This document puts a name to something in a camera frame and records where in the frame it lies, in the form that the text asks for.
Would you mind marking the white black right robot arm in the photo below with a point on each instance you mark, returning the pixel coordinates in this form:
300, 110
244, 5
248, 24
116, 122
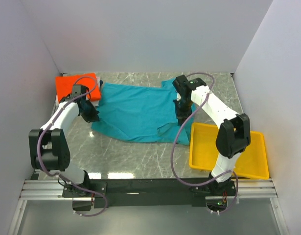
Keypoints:
234, 134

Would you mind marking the folded white t shirt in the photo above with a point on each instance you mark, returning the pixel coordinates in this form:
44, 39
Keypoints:
57, 101

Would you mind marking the teal t shirt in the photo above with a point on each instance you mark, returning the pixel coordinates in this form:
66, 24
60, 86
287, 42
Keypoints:
140, 114

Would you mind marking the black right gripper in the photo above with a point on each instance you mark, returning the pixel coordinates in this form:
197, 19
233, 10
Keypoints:
181, 116

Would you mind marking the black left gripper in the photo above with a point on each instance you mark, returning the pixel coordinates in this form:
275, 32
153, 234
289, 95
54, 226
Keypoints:
93, 116

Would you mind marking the yellow plastic tray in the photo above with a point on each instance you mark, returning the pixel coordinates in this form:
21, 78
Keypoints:
203, 153

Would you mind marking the aluminium frame rail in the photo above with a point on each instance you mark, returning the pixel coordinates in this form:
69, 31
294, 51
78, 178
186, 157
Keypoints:
51, 190

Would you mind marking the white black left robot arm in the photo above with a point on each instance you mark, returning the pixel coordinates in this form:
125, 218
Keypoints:
49, 151

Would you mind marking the folded orange t shirt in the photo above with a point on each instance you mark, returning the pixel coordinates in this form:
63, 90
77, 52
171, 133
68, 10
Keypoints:
64, 85

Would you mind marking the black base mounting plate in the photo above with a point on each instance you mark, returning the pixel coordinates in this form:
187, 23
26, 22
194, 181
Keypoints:
157, 192

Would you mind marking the folded navy t shirt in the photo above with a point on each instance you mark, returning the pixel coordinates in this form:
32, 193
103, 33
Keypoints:
101, 83

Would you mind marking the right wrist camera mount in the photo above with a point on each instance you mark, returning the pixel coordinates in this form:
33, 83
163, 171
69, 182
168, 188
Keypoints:
195, 83

